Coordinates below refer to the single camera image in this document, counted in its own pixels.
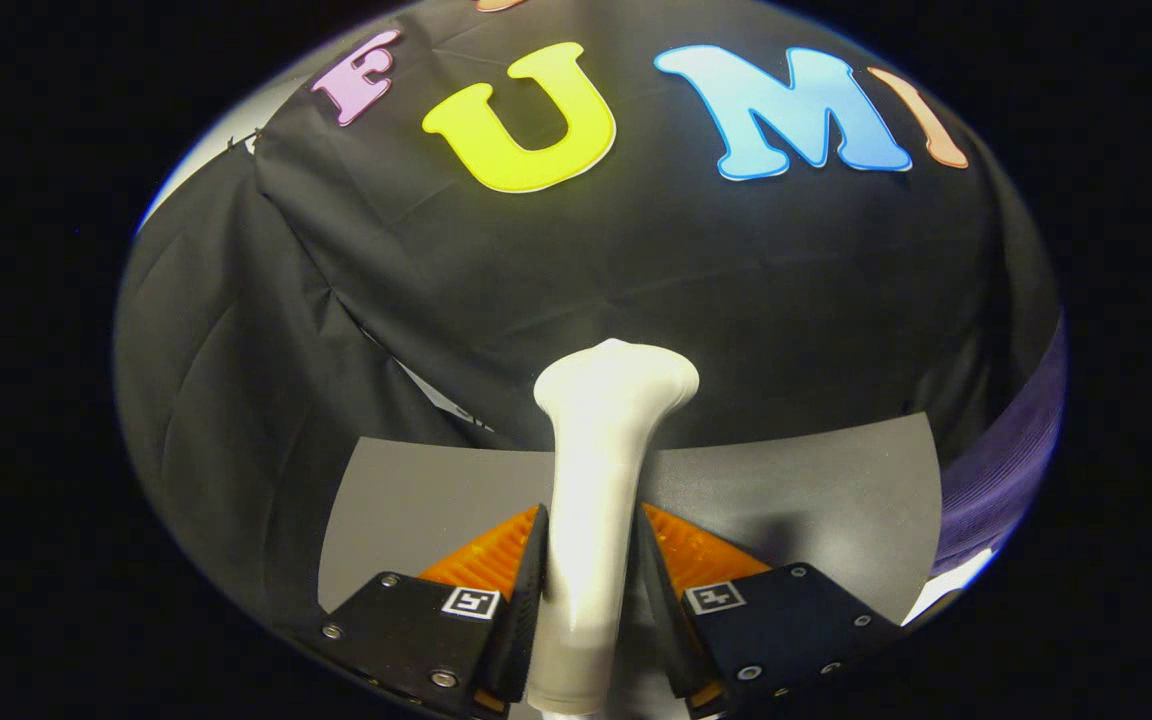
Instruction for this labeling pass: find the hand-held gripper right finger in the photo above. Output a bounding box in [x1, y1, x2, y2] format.
[634, 503, 904, 716]

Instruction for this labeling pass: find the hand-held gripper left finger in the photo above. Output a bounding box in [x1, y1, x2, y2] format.
[319, 503, 550, 717]

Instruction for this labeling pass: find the white garment steamer head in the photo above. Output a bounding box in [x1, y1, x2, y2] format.
[526, 338, 702, 716]

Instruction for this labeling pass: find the purple corduroy jacket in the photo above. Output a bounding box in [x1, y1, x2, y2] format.
[934, 315, 1069, 578]

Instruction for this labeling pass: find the grey drawer cabinet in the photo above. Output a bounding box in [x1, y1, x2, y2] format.
[319, 412, 944, 626]

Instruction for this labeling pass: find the white flat strip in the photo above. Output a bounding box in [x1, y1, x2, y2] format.
[901, 545, 1002, 626]

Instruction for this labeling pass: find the black backdrop cloth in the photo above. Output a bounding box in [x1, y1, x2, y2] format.
[116, 0, 1062, 631]

